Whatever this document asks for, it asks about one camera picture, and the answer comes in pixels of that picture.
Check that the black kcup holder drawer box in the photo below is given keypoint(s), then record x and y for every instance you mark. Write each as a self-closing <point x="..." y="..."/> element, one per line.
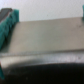
<point x="44" y="52"/>

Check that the teal padded gripper finger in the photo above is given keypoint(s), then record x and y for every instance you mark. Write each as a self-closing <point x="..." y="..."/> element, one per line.
<point x="8" y="18"/>

